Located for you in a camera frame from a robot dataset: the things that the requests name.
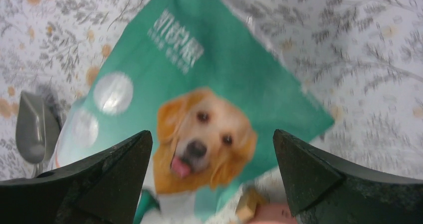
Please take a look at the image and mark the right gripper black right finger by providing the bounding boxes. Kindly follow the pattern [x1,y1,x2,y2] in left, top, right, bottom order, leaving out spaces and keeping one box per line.
[273,130,423,224]

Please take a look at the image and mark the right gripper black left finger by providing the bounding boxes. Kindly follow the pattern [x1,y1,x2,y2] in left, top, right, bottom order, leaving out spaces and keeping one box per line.
[0,131,153,224]

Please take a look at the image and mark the green dog food bag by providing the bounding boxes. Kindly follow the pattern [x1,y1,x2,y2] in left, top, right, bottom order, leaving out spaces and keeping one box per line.
[50,0,334,224]

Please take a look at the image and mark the pink pet bowl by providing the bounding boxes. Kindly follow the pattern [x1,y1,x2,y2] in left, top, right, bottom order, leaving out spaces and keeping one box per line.
[247,203,297,224]

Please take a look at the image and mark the grey plastic scoop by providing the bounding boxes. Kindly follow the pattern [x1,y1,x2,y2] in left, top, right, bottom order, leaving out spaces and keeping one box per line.
[15,91,60,178]

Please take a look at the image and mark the floral table mat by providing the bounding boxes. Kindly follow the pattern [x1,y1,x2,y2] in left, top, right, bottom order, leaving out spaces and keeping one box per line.
[0,0,423,224]

